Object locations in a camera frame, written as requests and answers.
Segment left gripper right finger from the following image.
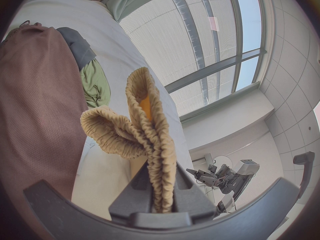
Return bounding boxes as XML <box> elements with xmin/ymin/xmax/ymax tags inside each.
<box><xmin>172</xmin><ymin>160</ymin><xmax>217</xmax><ymax>219</ymax></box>

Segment black garment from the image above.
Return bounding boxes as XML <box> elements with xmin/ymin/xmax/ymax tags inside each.
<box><xmin>56</xmin><ymin>27</ymin><xmax>97</xmax><ymax>71</ymax></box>

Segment window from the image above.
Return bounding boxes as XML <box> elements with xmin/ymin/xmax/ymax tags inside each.
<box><xmin>117</xmin><ymin>0</ymin><xmax>269</xmax><ymax>122</ymax></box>

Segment bed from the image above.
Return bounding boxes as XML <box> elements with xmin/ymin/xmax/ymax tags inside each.
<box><xmin>7</xmin><ymin>0</ymin><xmax>194</xmax><ymax>221</ymax></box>

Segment tan shorts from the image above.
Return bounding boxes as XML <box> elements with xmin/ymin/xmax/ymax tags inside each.
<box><xmin>80</xmin><ymin>67</ymin><xmax>175</xmax><ymax>213</ymax></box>

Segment green garment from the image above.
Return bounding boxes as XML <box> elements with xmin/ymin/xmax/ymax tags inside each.
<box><xmin>80</xmin><ymin>58</ymin><xmax>111</xmax><ymax>107</ymax></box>

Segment brown shorts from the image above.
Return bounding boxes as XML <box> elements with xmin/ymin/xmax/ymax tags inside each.
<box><xmin>0</xmin><ymin>23</ymin><xmax>89</xmax><ymax>209</ymax></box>

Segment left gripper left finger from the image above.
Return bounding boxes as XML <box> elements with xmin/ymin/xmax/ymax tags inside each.
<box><xmin>109</xmin><ymin>163</ymin><xmax>153</xmax><ymax>221</ymax></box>

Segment round white mirror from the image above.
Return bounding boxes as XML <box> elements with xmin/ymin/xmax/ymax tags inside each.
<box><xmin>212</xmin><ymin>155</ymin><xmax>234</xmax><ymax>169</ymax></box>

